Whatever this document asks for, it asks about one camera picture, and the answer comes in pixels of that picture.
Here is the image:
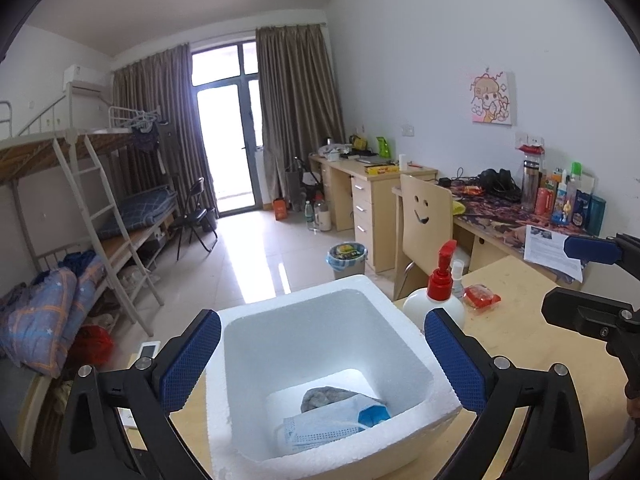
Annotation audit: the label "dark blue cloth piece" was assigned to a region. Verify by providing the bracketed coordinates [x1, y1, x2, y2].
[357, 405, 392, 429]

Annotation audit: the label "light blue face mask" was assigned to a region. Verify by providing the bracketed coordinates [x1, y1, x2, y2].
[283, 394, 387, 456]

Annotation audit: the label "blue orange plaid quilt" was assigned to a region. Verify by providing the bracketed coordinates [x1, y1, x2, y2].
[0, 265, 106, 379]

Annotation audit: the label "printed desk mat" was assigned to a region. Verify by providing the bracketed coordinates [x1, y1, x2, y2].
[450, 180, 603, 271]

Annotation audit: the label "grey metal bunk bed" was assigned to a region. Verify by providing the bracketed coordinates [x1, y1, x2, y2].
[0, 100, 108, 401]
[75, 105, 181, 281]

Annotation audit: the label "brown curtain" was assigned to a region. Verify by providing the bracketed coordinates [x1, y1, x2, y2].
[112, 44, 219, 216]
[256, 24, 347, 211]

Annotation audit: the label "white foam box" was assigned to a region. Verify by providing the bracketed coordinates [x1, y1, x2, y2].
[206, 274, 463, 480]

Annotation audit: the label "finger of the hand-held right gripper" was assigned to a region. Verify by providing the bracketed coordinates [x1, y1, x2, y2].
[563, 232, 640, 279]
[542, 287, 640, 347]

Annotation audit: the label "white red pump lotion bottle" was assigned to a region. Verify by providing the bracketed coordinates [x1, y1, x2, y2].
[402, 240, 467, 333]

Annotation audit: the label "wooden desk with drawers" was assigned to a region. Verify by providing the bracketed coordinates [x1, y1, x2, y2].
[309, 152, 438, 235]

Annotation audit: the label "trash bin with blue liner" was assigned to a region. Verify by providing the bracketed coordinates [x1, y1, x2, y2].
[326, 242, 370, 281]

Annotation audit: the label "black headphones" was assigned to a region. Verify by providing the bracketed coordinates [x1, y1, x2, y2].
[477, 169, 516, 194]

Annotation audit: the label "grey metal bed ladder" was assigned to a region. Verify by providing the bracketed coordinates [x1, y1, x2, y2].
[52, 132, 166, 337]

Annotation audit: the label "dark hanging clothes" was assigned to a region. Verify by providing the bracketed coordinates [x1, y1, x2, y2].
[131, 120, 163, 154]

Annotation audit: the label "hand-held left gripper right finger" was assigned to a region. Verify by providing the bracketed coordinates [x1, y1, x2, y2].
[424, 307, 591, 480]

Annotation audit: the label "white air conditioner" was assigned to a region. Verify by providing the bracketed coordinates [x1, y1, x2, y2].
[62, 64, 108, 94]

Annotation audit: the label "white stair cabinet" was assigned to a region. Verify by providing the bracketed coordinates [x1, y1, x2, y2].
[30, 85, 115, 135]

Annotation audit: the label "red snack packet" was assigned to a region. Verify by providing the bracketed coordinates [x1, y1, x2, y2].
[462, 284, 502, 314]

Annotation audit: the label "clear water bottles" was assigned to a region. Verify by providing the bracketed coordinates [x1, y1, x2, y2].
[302, 192, 334, 233]

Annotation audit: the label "blue checkered mattress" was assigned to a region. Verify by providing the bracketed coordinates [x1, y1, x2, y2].
[97, 187, 179, 240]

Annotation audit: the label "clear thermos bottle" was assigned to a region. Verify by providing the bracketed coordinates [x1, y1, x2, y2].
[520, 157, 544, 212]

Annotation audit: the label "dark bag with tripod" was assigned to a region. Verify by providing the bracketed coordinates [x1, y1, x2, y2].
[285, 157, 326, 202]

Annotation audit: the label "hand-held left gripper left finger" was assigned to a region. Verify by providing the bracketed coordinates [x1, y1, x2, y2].
[57, 308, 222, 480]

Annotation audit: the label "glass balcony door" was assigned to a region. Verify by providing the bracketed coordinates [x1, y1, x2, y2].
[190, 42, 266, 218]

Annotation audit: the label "small blue spray bottle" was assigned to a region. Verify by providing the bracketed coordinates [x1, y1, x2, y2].
[450, 260, 466, 299]

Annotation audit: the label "grey cloth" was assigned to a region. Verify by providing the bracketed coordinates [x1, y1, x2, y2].
[301, 386, 381, 413]

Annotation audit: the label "red bag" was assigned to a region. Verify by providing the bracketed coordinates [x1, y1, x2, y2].
[70, 325, 115, 368]

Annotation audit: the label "pink cartoon wall picture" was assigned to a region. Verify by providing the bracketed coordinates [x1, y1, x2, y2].
[470, 67, 516, 126]

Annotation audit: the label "wooden smiley face chair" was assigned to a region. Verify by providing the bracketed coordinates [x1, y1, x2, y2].
[393, 174, 468, 301]

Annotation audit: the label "black folding chair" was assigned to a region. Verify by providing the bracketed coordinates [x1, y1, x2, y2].
[167, 177, 219, 261]

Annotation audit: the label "printed paper sheet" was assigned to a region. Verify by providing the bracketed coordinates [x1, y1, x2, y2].
[524, 225, 586, 283]

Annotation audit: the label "row of toiletry bottles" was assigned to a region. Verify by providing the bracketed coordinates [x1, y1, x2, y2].
[535, 161, 608, 236]

